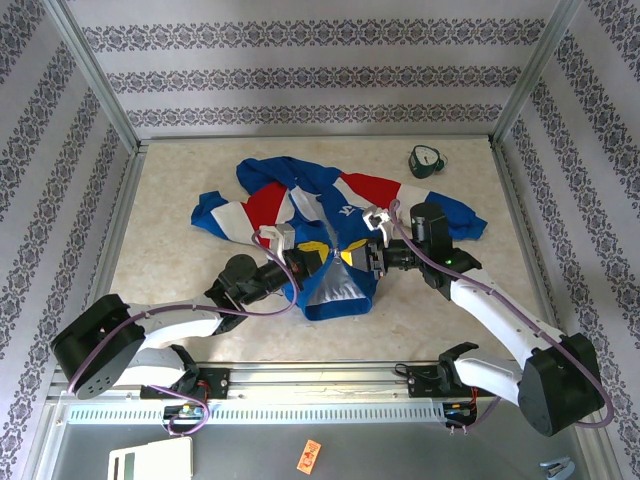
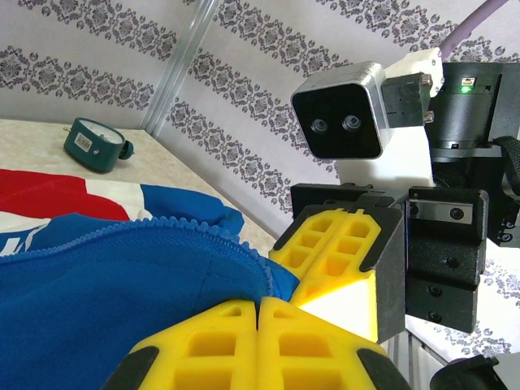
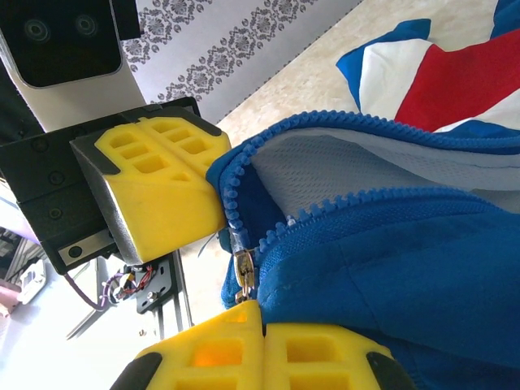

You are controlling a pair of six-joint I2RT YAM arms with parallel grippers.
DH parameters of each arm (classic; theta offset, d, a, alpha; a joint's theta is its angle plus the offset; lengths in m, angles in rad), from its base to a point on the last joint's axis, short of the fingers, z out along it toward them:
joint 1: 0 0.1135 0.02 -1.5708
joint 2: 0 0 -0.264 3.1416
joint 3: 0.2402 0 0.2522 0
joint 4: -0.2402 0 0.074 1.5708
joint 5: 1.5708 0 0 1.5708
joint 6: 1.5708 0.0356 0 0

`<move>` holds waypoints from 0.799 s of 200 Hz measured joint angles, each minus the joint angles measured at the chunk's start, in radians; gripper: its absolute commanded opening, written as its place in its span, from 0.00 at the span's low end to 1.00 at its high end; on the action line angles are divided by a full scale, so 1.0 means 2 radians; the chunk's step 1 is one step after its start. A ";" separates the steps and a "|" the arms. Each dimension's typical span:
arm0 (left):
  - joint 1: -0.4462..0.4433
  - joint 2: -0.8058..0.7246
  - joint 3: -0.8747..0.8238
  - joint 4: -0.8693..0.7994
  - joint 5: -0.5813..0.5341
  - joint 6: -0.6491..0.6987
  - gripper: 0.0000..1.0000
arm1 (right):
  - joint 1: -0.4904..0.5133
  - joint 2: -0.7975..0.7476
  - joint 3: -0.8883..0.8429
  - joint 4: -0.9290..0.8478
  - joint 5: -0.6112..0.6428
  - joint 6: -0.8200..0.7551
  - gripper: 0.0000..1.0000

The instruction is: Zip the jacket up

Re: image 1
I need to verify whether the small controller board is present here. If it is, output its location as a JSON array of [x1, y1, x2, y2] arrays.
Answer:
[[443, 401, 477, 420], [163, 403, 209, 422]]

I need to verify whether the blue stapler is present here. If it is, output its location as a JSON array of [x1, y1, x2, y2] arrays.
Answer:
[[538, 455, 575, 480]]

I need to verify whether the blue red white jacket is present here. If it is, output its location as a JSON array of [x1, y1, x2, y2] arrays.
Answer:
[[190, 156, 488, 322]]

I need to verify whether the orange small packet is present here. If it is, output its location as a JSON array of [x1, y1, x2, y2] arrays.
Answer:
[[296, 438, 322, 474]]

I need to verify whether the aluminium side rail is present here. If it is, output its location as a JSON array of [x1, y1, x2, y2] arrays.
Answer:
[[491, 139, 572, 362], [69, 142, 147, 365]]

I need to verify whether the white slotted cable duct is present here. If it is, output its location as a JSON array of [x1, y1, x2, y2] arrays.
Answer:
[[64, 403, 449, 425]]

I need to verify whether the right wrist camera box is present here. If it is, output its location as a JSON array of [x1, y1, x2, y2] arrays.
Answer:
[[362, 203, 397, 249]]

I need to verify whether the aluminium mounting rail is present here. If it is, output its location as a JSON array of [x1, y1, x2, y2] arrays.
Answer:
[[47, 362, 594, 402]]

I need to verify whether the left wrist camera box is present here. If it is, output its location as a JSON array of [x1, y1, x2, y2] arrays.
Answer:
[[257, 223, 299, 254]]

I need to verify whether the green alarm clock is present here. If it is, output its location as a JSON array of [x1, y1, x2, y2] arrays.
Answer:
[[407, 144, 449, 180]]

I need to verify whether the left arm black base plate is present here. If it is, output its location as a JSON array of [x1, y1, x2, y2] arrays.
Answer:
[[139, 367, 231, 401]]

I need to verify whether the white flat device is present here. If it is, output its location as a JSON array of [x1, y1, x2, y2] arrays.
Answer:
[[108, 436, 195, 480]]

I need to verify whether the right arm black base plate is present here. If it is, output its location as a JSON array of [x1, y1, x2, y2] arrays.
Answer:
[[405, 363, 481, 399]]

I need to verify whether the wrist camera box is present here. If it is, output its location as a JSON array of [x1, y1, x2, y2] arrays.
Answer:
[[257, 223, 299, 254], [362, 203, 397, 249]]

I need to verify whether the aluminium frame post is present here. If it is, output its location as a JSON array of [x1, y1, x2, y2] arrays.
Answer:
[[491, 0, 586, 147], [42, 0, 142, 152]]

